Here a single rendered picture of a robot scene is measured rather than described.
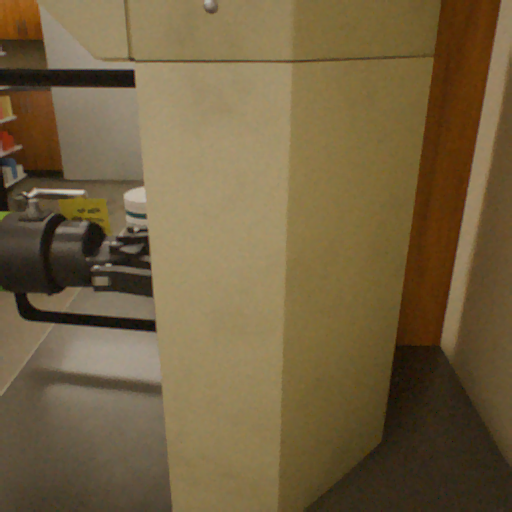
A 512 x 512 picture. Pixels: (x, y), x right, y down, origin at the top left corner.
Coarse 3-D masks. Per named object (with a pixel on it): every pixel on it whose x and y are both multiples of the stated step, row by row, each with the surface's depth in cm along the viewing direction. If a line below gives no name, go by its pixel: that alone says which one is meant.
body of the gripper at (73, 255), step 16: (64, 224) 55; (80, 224) 55; (96, 224) 56; (64, 240) 53; (80, 240) 53; (96, 240) 56; (112, 240) 57; (64, 256) 53; (80, 256) 53; (96, 256) 53; (112, 256) 53; (128, 256) 54; (64, 272) 53; (80, 272) 53
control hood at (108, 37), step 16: (48, 0) 33; (64, 0) 33; (80, 0) 33; (96, 0) 33; (112, 0) 33; (128, 0) 33; (64, 16) 33; (80, 16) 33; (96, 16) 33; (112, 16) 33; (128, 16) 34; (80, 32) 34; (96, 32) 34; (112, 32) 34; (128, 32) 34; (96, 48) 34; (112, 48) 34; (128, 48) 34
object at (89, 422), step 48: (48, 336) 89; (96, 336) 89; (144, 336) 89; (48, 384) 76; (96, 384) 76; (144, 384) 76; (432, 384) 76; (0, 432) 67; (48, 432) 67; (96, 432) 67; (144, 432) 67; (384, 432) 67; (432, 432) 67; (480, 432) 67; (0, 480) 60; (48, 480) 60; (96, 480) 60; (144, 480) 60; (384, 480) 60; (432, 480) 60; (480, 480) 60
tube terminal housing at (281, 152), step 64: (192, 0) 33; (256, 0) 33; (320, 0) 34; (384, 0) 39; (192, 64) 34; (256, 64) 34; (320, 64) 36; (384, 64) 42; (192, 128) 36; (256, 128) 36; (320, 128) 38; (384, 128) 44; (192, 192) 38; (256, 192) 38; (320, 192) 41; (384, 192) 48; (192, 256) 40; (256, 256) 40; (320, 256) 43; (384, 256) 51; (192, 320) 43; (256, 320) 42; (320, 320) 46; (384, 320) 55; (192, 384) 45; (256, 384) 45; (320, 384) 50; (384, 384) 61; (192, 448) 48; (256, 448) 48; (320, 448) 54
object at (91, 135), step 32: (0, 96) 69; (32, 96) 68; (64, 96) 67; (96, 96) 67; (128, 96) 66; (0, 128) 71; (32, 128) 70; (64, 128) 69; (96, 128) 68; (128, 128) 68; (32, 160) 72; (64, 160) 71; (96, 160) 70; (128, 160) 70; (32, 192) 74; (64, 192) 73; (96, 192) 72; (128, 192) 71; (128, 224) 74
